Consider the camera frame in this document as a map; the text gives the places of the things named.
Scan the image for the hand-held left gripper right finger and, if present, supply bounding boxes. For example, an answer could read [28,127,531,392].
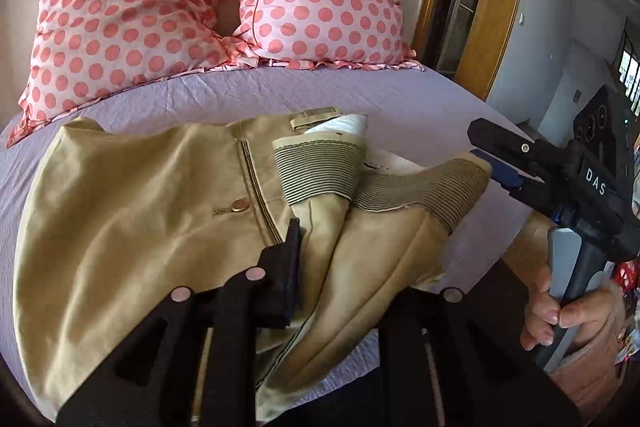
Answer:
[376,287,584,427]

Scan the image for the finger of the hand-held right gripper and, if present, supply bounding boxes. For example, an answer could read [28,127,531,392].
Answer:
[471,149,562,208]
[468,118,569,181]

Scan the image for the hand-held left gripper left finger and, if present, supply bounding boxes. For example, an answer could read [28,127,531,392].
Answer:
[56,218,304,427]

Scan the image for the khaki pants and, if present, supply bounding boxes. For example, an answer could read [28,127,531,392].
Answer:
[12,106,494,424]

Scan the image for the person's right forearm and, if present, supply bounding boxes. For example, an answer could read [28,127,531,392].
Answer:
[547,302,632,414]

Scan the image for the person's right hand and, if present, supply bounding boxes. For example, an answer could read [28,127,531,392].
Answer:
[501,211,627,353]

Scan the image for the dark cloth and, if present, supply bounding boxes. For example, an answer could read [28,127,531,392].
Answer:
[470,264,551,360]

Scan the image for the window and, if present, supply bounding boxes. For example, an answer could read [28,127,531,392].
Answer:
[617,32,640,114]

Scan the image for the lavender bed sheet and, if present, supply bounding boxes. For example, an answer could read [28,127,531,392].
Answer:
[0,66,543,408]

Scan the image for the colourful clutter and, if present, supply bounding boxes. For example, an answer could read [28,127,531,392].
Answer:
[611,257,640,365]

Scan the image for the wooden wardrobe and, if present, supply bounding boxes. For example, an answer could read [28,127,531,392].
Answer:
[411,0,532,102]

